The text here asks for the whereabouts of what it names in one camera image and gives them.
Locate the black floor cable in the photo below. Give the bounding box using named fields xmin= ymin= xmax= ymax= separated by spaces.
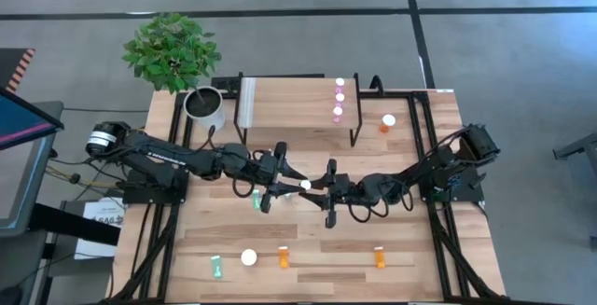
xmin=62 ymin=106 xmax=150 ymax=114

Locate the white plant pot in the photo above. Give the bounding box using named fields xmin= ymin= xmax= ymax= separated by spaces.
xmin=183 ymin=85 xmax=227 ymax=132

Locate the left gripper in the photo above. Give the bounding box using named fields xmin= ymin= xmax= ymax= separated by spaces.
xmin=251 ymin=141 xmax=310 ymax=215

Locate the black support bar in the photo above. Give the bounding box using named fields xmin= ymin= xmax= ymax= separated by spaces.
xmin=28 ymin=201 xmax=121 ymax=246

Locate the white printed box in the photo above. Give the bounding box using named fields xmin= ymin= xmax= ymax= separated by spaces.
xmin=74 ymin=197 xmax=127 ymax=260

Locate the grey furniture leg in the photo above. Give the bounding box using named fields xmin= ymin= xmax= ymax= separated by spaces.
xmin=552 ymin=131 xmax=597 ymax=175

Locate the black metal table frame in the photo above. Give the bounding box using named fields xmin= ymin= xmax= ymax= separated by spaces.
xmin=105 ymin=89 xmax=510 ymax=305

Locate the black power strip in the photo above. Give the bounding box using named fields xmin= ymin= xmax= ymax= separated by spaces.
xmin=210 ymin=76 xmax=242 ymax=92

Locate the wooden shelf black metal frame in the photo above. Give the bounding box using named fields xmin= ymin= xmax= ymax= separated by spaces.
xmin=232 ymin=72 xmax=364 ymax=148

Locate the green leafy plant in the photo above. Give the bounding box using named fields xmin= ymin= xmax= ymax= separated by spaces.
xmin=121 ymin=12 xmax=223 ymax=95

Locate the flat display screen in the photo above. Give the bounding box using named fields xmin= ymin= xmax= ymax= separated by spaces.
xmin=0 ymin=86 xmax=65 ymax=152

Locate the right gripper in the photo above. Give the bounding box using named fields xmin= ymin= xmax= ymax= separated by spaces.
xmin=298 ymin=158 xmax=361 ymax=229

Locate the grey equipment cart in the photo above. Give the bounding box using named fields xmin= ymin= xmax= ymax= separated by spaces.
xmin=0 ymin=101 xmax=65 ymax=250

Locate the black mat orange striped edge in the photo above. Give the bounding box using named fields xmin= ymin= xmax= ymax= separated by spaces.
xmin=0 ymin=47 xmax=37 ymax=95

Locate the white plastic strip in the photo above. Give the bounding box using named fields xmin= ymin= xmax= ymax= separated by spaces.
xmin=237 ymin=77 xmax=257 ymax=129

